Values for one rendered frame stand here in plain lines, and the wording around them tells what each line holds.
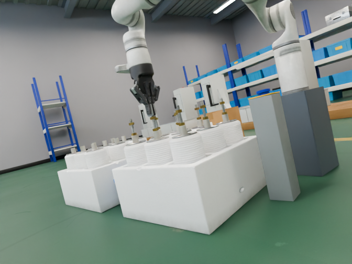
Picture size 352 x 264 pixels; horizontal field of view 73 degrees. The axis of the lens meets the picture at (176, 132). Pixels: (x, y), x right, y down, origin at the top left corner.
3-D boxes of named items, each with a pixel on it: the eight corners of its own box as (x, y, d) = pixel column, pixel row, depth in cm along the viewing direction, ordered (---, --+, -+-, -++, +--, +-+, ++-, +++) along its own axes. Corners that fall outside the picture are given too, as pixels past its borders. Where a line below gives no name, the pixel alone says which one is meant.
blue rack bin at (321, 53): (317, 63, 504) (315, 53, 503) (337, 57, 472) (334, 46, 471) (305, 65, 476) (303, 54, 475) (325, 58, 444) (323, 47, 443)
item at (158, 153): (173, 199, 72) (159, 141, 71) (150, 198, 78) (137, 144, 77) (190, 188, 80) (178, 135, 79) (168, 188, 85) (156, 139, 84)
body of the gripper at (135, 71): (140, 59, 71) (147, 90, 71) (157, 62, 78) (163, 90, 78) (122, 67, 75) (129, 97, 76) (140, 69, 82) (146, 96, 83)
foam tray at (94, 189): (127, 179, 153) (120, 152, 152) (168, 180, 125) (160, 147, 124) (65, 205, 125) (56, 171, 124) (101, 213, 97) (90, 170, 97)
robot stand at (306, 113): (302, 164, 101) (287, 94, 100) (339, 164, 89) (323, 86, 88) (284, 174, 93) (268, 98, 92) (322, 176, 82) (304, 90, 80)
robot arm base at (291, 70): (290, 94, 96) (281, 51, 95) (314, 88, 89) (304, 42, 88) (277, 96, 91) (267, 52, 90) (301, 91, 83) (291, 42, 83)
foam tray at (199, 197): (190, 180, 115) (182, 144, 114) (270, 182, 88) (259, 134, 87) (122, 217, 87) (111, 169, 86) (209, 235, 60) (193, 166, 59)
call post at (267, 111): (277, 191, 78) (257, 97, 76) (301, 192, 73) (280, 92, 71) (269, 200, 73) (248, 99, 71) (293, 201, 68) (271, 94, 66)
